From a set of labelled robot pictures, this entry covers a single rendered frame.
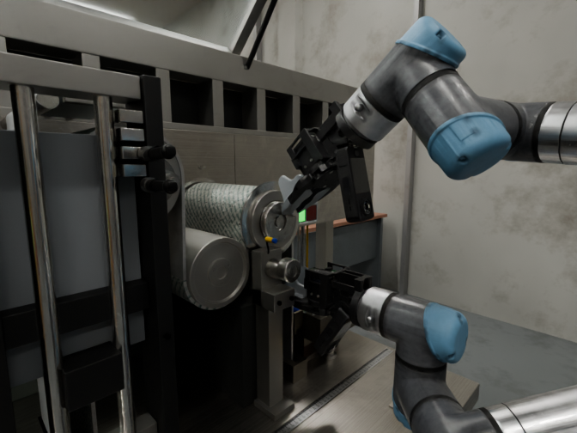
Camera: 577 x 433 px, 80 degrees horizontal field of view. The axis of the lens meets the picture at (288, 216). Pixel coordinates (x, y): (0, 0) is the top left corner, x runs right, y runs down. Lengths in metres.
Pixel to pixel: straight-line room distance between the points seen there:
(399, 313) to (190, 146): 0.63
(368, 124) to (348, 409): 0.52
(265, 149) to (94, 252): 0.75
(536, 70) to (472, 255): 1.58
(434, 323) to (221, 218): 0.40
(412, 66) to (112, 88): 0.32
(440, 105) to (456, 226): 3.15
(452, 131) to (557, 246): 3.01
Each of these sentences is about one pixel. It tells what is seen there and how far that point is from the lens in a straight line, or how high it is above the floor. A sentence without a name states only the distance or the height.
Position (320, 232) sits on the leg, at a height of 1.05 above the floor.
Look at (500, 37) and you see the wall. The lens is 3.59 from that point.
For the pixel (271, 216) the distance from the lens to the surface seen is 0.62.
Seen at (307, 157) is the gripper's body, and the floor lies 1.37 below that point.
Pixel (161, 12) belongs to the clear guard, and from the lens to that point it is 0.96.
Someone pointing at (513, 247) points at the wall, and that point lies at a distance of 3.45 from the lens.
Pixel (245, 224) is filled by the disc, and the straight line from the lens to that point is 0.61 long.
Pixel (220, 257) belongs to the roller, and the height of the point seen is 1.20.
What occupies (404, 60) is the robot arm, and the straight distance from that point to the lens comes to 0.47.
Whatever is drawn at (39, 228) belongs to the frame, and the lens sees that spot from 0.36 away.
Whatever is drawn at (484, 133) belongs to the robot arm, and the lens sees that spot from 0.41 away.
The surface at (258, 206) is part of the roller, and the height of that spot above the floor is 1.28.
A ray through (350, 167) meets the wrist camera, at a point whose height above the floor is 1.35.
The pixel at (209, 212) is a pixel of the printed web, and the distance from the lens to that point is 0.70.
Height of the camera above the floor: 1.35
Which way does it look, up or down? 9 degrees down
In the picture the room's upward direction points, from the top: straight up
